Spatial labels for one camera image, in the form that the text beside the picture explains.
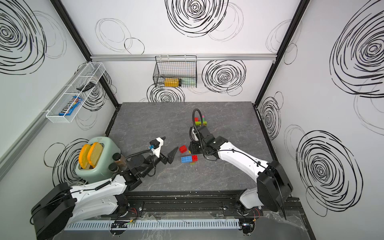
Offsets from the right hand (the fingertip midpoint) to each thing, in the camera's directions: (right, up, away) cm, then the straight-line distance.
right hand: (191, 147), depth 82 cm
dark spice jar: (-41, -10, -4) cm, 43 cm away
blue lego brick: (-3, -7, +4) cm, 9 cm away
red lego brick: (+3, +16, +27) cm, 31 cm away
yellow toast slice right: (-47, -1, -11) cm, 48 cm away
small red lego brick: (-5, -3, +9) cm, 11 cm away
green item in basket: (-1, +38, +5) cm, 38 cm away
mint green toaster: (-44, -10, -10) cm, 46 cm away
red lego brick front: (+2, -7, +4) cm, 8 cm away
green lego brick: (+6, +16, -7) cm, 18 cm away
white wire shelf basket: (-62, +47, +12) cm, 79 cm away
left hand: (-10, +4, -8) cm, 14 cm away
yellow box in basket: (-12, +38, +5) cm, 40 cm away
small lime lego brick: (0, -11, +7) cm, 13 cm away
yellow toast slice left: (-50, -1, -13) cm, 52 cm away
